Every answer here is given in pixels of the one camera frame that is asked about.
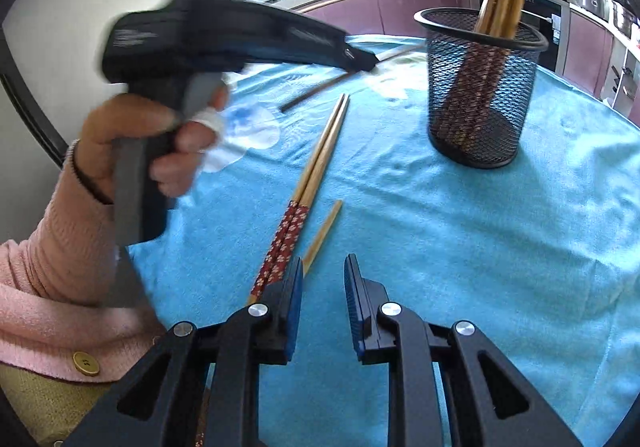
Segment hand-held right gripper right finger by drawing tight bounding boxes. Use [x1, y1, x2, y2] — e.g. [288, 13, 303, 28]
[343, 253, 583, 447]

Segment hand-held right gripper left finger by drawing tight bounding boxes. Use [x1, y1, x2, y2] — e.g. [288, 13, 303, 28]
[62, 256, 305, 447]

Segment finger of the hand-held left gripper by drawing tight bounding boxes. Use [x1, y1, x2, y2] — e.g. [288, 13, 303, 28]
[227, 0, 352, 48]
[244, 46, 377, 74]

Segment wooden chopstick red patterned end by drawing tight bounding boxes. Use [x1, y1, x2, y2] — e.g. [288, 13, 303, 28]
[247, 93, 347, 306]
[265, 96, 351, 290]
[279, 44, 427, 114]
[197, 199, 344, 447]

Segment black mesh utensil holder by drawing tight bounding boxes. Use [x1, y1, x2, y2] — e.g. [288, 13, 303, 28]
[414, 8, 550, 170]

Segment person's left forearm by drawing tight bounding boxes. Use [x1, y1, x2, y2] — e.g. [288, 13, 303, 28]
[0, 147, 126, 308]

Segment person's left hand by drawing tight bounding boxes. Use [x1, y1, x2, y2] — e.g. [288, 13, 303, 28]
[81, 86, 231, 201]

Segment purple base cabinets under window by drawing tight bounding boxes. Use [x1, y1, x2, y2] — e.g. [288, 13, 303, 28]
[280, 0, 483, 36]

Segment silver refrigerator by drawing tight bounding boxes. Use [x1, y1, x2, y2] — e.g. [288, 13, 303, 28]
[0, 0, 221, 248]

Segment blue floral tablecloth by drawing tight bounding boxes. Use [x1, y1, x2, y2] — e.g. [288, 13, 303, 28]
[127, 34, 640, 447]

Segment dark wrist band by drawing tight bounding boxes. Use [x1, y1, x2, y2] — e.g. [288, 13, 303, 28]
[65, 139, 115, 206]

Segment pink knit cardigan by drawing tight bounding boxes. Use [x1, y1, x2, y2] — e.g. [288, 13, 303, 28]
[0, 284, 168, 384]

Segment black built-in oven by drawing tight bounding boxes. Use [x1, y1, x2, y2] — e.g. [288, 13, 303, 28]
[520, 0, 571, 72]

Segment purple base cabinets beside oven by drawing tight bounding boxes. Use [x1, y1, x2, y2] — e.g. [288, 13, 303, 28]
[562, 7, 640, 124]

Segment yellow-green garment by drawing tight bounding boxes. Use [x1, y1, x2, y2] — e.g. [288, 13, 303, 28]
[0, 364, 126, 447]

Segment stainless steel pot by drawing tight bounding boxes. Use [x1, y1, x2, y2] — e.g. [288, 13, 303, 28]
[612, 4, 637, 36]

